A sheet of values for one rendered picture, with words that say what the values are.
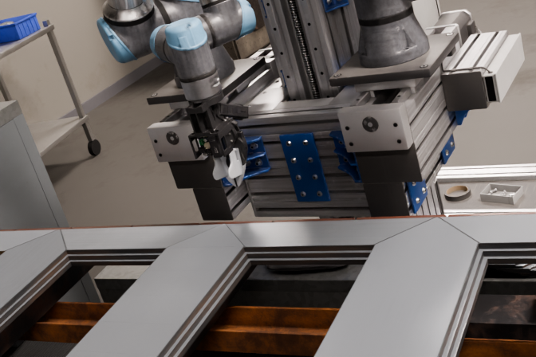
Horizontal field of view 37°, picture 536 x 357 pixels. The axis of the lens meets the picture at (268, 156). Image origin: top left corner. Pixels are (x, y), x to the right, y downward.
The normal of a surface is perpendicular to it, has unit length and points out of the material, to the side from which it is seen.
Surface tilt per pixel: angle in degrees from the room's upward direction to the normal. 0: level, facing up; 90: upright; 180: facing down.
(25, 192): 90
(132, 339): 0
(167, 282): 0
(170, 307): 0
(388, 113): 90
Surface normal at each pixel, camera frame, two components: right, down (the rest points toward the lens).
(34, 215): 0.88, -0.07
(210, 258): -0.26, -0.89
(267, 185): -0.44, 0.45
